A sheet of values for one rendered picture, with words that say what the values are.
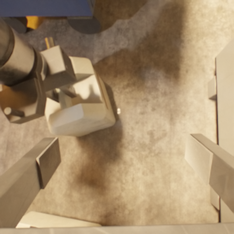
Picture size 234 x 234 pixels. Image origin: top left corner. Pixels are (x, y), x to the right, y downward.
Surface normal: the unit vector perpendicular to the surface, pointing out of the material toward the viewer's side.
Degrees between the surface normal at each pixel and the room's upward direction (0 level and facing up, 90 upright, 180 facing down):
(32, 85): 0
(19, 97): 0
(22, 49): 90
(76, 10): 90
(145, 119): 0
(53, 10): 90
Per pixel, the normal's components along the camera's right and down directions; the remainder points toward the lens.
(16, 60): 0.89, 0.42
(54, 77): 0.29, 0.94
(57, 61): -0.14, -0.15
